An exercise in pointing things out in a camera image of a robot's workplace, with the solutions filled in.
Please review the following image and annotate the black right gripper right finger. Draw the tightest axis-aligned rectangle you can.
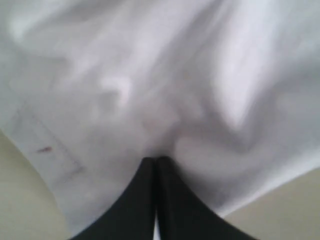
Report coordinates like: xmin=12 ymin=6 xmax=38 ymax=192
xmin=155 ymin=157 xmax=250 ymax=240

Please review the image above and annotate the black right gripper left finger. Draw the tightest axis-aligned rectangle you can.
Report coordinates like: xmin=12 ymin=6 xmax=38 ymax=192
xmin=72 ymin=157 xmax=156 ymax=240

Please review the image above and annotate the white t-shirt with red logo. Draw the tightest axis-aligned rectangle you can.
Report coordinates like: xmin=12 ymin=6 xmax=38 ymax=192
xmin=0 ymin=0 xmax=320 ymax=234

